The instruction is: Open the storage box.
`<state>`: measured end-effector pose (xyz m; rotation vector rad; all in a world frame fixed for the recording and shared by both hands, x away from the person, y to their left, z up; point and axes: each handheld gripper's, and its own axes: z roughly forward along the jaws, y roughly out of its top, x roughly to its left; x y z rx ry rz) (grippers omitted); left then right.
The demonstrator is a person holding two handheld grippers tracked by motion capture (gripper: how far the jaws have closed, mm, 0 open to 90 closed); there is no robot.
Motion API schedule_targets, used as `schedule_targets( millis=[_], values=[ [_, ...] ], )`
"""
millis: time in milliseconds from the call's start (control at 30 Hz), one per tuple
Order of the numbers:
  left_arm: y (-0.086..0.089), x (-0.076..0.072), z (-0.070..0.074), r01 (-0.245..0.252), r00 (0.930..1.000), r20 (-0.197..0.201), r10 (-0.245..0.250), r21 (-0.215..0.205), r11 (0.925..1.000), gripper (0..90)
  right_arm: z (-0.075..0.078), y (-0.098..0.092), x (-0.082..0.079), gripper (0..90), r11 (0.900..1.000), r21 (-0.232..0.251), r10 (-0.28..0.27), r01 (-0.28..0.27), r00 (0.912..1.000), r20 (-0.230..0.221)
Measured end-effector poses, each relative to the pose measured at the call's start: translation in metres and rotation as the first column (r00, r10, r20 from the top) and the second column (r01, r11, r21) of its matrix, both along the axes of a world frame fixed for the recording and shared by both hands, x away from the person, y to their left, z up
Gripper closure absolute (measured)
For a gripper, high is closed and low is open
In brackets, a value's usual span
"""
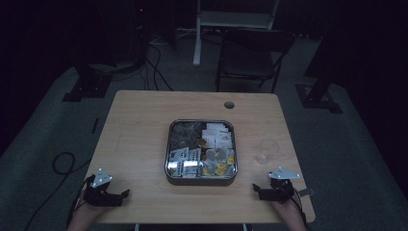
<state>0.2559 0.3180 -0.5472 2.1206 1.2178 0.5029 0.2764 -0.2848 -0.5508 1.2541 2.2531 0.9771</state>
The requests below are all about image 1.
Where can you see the small black floor strip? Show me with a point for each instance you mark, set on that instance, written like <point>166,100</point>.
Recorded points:
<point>95,125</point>

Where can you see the dark equipment rack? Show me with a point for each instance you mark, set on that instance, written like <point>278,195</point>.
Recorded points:
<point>128,32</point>

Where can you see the clear glass cup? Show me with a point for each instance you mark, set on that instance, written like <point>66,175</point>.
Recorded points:
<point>268,147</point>

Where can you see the black stand with base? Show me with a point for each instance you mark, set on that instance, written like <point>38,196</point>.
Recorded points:
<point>319,96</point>
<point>91,86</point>

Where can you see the pile of silver white packets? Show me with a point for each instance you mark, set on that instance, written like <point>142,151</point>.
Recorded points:
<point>183,160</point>

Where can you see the dark metal compartment tray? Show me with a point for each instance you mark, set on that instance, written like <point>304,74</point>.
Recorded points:
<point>200,181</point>

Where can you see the black folding chair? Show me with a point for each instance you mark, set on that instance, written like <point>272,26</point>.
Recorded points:
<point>250,61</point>

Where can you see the pile of white brown sachets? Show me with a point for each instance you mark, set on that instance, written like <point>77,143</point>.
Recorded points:
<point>215,137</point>

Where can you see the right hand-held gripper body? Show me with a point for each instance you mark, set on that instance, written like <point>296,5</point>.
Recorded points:
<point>281,187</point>

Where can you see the pile of dark green packets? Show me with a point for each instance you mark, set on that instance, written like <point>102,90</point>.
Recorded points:
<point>184,134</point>

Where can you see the pile of yellow-label tea bags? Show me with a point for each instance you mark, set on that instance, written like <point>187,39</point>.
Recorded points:
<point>215,158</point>

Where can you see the person's right hand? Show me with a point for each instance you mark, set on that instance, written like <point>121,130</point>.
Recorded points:
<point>287,210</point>

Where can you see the person's left hand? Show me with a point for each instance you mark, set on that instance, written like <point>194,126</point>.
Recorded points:
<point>88,210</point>

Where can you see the white metal desk frame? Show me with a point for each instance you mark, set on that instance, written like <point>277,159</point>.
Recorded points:
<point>197,48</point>

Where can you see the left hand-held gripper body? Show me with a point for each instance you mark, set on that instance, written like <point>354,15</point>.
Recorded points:
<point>96,195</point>

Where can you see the gold foil round item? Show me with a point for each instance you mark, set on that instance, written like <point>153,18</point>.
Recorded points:
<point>201,142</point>

